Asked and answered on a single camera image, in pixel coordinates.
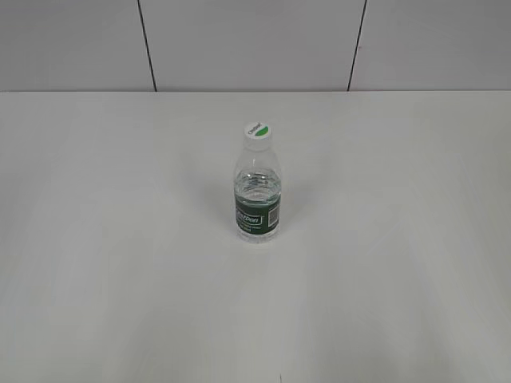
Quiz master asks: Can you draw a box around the clear Cestbon water bottle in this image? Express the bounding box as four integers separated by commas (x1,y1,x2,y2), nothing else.
233,137,282,243

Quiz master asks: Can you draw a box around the white green bottle cap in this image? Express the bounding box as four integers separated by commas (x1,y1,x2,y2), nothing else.
243,121,272,152

